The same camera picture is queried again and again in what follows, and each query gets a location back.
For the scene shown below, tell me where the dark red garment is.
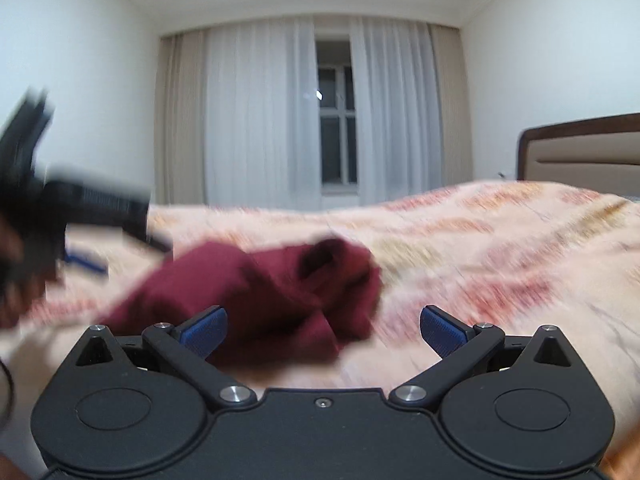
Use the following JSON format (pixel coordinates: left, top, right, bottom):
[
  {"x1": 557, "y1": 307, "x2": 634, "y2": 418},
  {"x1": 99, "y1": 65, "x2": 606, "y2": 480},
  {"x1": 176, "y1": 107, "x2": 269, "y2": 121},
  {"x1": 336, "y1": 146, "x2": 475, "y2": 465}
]
[{"x1": 102, "y1": 238, "x2": 382, "y2": 366}]

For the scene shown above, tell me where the floral beige bed blanket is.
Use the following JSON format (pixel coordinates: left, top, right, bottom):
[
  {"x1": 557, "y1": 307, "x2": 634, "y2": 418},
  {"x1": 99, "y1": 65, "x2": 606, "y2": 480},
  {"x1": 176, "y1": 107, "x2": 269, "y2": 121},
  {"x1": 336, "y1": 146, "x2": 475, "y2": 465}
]
[{"x1": 0, "y1": 179, "x2": 640, "y2": 480}]

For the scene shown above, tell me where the beige drape left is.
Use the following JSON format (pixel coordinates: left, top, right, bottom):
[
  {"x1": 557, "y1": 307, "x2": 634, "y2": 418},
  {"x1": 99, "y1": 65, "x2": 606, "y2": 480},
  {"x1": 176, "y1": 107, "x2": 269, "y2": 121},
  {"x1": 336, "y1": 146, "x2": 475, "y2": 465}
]
[{"x1": 154, "y1": 30, "x2": 206, "y2": 205}]

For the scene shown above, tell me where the beige drape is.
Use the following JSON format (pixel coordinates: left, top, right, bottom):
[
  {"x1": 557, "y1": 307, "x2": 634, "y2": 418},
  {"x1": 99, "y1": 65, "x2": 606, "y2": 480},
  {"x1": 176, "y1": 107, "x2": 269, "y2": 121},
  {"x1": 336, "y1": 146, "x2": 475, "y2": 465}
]
[
  {"x1": 430, "y1": 25, "x2": 473, "y2": 185},
  {"x1": 154, "y1": 30, "x2": 206, "y2": 205}
]

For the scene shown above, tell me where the beige drape right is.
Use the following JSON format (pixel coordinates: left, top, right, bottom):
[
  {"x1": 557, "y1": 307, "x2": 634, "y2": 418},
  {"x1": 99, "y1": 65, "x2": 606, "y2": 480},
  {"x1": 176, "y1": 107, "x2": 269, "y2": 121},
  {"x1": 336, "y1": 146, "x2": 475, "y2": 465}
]
[{"x1": 430, "y1": 25, "x2": 473, "y2": 185}]

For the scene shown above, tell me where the white sheer curtain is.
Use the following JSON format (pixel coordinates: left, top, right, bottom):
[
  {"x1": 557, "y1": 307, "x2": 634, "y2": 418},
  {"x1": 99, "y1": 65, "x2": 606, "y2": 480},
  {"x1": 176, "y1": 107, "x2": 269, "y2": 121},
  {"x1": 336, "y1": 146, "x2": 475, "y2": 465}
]
[{"x1": 204, "y1": 18, "x2": 442, "y2": 210}]

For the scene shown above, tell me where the brown padded headboard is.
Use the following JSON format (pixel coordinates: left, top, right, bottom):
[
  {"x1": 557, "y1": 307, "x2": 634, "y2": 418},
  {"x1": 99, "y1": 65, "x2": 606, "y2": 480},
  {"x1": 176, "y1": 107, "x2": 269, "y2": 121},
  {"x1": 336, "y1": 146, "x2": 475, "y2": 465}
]
[{"x1": 516, "y1": 113, "x2": 639, "y2": 200}]

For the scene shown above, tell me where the black cable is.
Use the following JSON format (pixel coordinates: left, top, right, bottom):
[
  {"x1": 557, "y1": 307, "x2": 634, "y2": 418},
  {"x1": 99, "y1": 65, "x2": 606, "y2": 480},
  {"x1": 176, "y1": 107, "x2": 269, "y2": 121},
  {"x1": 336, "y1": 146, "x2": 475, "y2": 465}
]
[{"x1": 0, "y1": 358, "x2": 18, "y2": 430}]

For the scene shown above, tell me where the window with white frame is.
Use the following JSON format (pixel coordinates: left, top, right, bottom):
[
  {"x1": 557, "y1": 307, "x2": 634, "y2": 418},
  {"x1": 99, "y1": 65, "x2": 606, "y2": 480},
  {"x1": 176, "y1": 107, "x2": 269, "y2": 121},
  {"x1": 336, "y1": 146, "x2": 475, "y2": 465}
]
[{"x1": 316, "y1": 38, "x2": 358, "y2": 196}]

